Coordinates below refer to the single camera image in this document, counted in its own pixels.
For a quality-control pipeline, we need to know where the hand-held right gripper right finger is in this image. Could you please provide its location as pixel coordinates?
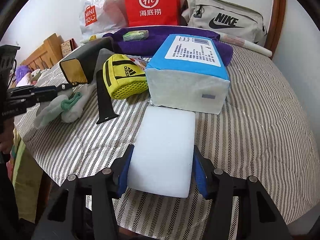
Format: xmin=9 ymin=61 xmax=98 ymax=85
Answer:
xmin=192 ymin=145 xmax=293 ymax=240

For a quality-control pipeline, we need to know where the illustrated white card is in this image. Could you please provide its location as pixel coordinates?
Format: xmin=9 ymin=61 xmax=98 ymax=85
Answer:
xmin=129 ymin=56 xmax=153 ymax=73

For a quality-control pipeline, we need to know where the black watch strap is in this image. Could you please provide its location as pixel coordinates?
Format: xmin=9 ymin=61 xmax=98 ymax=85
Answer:
xmin=96 ymin=49 xmax=119 ymax=125

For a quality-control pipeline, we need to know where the brown framed board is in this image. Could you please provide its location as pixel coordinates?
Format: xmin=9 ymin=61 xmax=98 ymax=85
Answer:
xmin=61 ymin=38 xmax=78 ymax=56

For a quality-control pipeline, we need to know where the wooden bed headboard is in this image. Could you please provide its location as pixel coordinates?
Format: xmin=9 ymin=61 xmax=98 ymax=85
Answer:
xmin=262 ymin=0 xmax=287 ymax=60

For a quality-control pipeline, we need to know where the purple plush toy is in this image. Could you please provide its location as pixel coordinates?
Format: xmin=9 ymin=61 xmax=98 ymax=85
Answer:
xmin=15 ymin=65 xmax=32 ymax=87

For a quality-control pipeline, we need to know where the yellow-green cloth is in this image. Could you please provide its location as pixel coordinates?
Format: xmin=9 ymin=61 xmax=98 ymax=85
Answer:
xmin=12 ymin=129 xmax=43 ymax=195

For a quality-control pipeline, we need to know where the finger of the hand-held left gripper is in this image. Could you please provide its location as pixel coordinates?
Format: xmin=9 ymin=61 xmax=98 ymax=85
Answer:
xmin=31 ymin=82 xmax=75 ymax=103

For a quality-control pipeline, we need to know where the grey sling bag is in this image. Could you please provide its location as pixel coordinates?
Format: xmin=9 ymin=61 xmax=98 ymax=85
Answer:
xmin=181 ymin=0 xmax=268 ymax=47

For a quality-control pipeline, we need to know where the white small box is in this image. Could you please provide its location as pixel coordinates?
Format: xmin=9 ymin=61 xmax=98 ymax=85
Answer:
xmin=127 ymin=106 xmax=196 ymax=197

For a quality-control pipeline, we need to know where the striped grey bedsheet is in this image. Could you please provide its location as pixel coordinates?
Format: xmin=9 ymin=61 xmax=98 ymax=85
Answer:
xmin=14 ymin=47 xmax=314 ymax=233

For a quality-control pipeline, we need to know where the purple towel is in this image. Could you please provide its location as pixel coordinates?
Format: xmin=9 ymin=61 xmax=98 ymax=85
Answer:
xmin=102 ymin=26 xmax=233 ymax=67

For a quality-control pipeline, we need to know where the yellow mesh pouch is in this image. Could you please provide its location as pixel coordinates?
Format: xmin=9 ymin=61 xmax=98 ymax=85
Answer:
xmin=103 ymin=54 xmax=148 ymax=100

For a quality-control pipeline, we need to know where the person's left hand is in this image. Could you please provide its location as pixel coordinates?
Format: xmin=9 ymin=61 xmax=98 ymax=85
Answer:
xmin=0 ymin=120 xmax=15 ymax=164

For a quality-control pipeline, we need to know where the light wooden furniture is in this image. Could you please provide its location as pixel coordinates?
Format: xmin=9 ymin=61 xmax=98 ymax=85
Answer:
xmin=20 ymin=33 xmax=63 ymax=70

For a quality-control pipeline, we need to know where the white plastic shopping bag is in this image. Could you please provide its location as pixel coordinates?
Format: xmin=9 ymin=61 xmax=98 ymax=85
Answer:
xmin=79 ymin=0 xmax=128 ymax=37

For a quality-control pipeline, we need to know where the small green packet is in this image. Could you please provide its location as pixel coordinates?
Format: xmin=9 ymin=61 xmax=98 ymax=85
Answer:
xmin=122 ymin=30 xmax=149 ymax=41

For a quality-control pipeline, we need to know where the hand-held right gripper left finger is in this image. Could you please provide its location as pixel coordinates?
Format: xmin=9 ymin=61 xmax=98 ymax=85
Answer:
xmin=32 ymin=144 xmax=136 ymax=240

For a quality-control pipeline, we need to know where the blue tissue pack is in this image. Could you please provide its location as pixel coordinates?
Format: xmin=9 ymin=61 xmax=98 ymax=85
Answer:
xmin=145 ymin=34 xmax=230 ymax=114

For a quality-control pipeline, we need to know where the red paper bag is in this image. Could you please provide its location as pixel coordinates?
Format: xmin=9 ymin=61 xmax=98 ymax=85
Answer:
xmin=122 ymin=0 xmax=181 ymax=27

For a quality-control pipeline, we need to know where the dark green tin box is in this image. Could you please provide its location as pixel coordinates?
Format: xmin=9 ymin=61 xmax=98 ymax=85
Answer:
xmin=59 ymin=37 xmax=114 ymax=85

